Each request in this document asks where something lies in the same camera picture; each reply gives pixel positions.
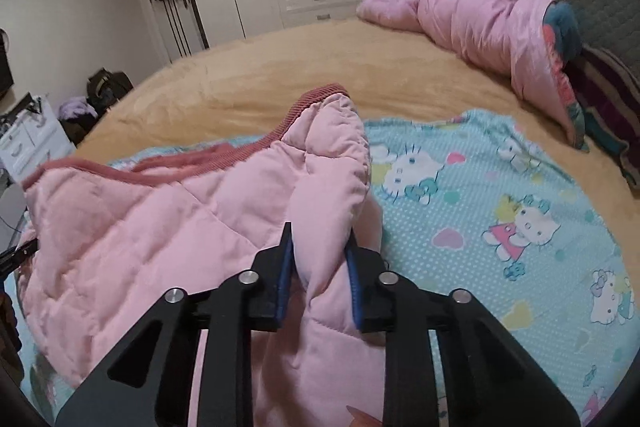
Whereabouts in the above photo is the tan bed sheet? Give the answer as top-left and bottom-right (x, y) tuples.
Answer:
(75, 17), (640, 202)

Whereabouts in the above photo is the white drawer cabinet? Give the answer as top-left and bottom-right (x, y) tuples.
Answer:
(0, 94), (77, 186)

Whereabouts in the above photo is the dark striped garment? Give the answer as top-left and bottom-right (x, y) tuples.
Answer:
(567, 44), (640, 188)

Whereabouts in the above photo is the person's right hand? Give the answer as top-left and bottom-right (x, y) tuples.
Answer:
(346, 404), (384, 427)

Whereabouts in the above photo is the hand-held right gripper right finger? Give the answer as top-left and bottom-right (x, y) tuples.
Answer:
(344, 229), (583, 427)

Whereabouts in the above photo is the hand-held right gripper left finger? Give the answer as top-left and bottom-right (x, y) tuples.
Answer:
(54, 221), (296, 427)

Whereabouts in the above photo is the grey padded headboard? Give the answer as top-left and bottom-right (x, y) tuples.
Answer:
(457, 0), (640, 74)

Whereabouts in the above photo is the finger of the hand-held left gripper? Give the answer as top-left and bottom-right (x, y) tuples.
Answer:
(0, 239), (40, 280)

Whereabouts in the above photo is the white door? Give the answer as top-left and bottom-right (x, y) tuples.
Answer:
(131, 0), (210, 66)

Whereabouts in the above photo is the purple cloth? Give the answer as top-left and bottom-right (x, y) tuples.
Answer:
(58, 97), (99, 122)

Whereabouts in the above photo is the pink quilted jacket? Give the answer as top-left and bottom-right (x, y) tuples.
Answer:
(17, 83), (397, 427)

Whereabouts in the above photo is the black bag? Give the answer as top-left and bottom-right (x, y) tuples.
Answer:
(86, 68), (135, 118)

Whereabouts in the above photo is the blue cartoon printed blanket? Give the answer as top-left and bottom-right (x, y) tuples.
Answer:
(20, 108), (637, 427)

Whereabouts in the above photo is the dark screen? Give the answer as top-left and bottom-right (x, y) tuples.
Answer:
(0, 29), (15, 100)

